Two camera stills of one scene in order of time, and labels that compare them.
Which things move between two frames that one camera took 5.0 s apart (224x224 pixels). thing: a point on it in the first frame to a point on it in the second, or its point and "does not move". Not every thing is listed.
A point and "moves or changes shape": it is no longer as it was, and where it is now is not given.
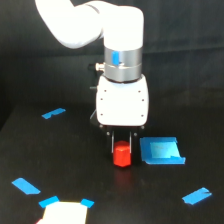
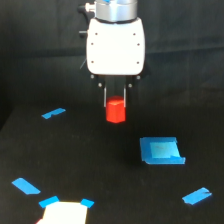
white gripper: [122, 104] to [115, 48]
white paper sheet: [64, 213] does not move
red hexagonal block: [121, 154] moves or changes shape
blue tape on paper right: [87, 203] does not move
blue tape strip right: [197, 196] does not move
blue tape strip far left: [53, 112] does not move
